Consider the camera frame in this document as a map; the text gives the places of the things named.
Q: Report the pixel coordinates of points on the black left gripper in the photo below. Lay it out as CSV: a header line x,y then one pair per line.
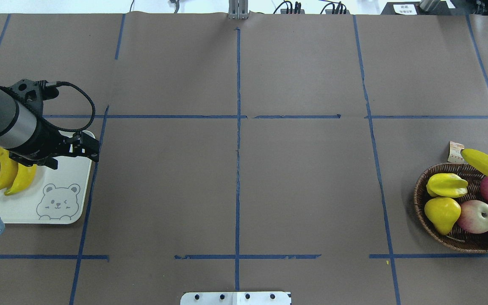
x,y
42,141

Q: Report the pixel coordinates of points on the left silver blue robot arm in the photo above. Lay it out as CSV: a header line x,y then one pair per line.
x,y
16,126

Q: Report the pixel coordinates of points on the woven wicker fruit basket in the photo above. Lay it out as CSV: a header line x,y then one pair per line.
x,y
458,239

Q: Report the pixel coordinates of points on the white rectangular bear tray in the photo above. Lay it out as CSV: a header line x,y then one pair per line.
x,y
54,197

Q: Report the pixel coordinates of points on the yellow star fruit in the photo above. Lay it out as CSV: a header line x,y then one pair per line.
x,y
447,185

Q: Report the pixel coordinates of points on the yellow orange pear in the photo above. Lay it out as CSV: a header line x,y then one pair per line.
x,y
443,213

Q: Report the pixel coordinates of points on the small paper tag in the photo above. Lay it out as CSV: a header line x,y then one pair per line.
x,y
454,155

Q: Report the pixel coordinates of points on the white pedestal base plate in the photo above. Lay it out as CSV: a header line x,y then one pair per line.
x,y
237,298

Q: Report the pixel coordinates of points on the aluminium frame post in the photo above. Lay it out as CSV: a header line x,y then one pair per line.
x,y
238,9

